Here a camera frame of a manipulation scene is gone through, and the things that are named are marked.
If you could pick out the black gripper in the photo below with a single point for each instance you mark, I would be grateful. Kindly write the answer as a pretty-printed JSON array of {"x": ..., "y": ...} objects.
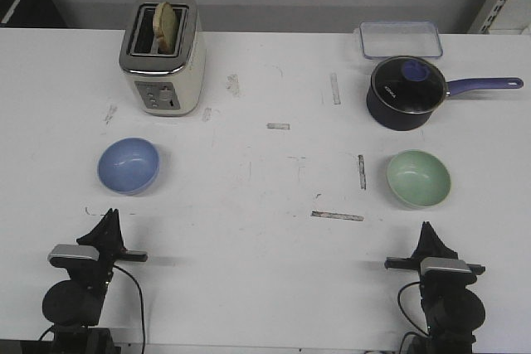
[
  {"x": 431, "y": 245},
  {"x": 99, "y": 274}
]

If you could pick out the green bowl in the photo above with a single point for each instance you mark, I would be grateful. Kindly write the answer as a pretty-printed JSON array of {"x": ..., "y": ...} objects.
[{"x": 418, "y": 179}]

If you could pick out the blue bowl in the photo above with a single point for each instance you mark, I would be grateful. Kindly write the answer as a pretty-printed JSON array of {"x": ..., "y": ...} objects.
[{"x": 129, "y": 166}]

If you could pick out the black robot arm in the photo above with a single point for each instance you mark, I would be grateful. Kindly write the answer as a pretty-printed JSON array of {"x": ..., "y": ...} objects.
[
  {"x": 74, "y": 306},
  {"x": 451, "y": 310}
]

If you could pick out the dark blue saucepan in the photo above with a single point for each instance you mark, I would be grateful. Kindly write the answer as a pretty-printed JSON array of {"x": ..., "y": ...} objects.
[{"x": 399, "y": 121}]

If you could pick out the glass pot lid blue knob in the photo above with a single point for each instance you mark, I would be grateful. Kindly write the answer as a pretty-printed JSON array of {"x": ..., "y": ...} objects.
[{"x": 408, "y": 84}]

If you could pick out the cream and steel toaster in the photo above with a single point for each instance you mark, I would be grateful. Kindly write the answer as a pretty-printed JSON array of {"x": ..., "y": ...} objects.
[{"x": 164, "y": 84}]

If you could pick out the clear plastic food container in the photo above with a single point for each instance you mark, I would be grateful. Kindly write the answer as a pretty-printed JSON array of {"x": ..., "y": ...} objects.
[{"x": 383, "y": 39}]

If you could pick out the toast slice in toaster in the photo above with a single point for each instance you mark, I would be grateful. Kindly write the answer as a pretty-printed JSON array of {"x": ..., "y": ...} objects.
[{"x": 164, "y": 27}]

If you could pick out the black box in corner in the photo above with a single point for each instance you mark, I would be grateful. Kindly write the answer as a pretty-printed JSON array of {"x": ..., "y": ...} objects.
[{"x": 31, "y": 14}]

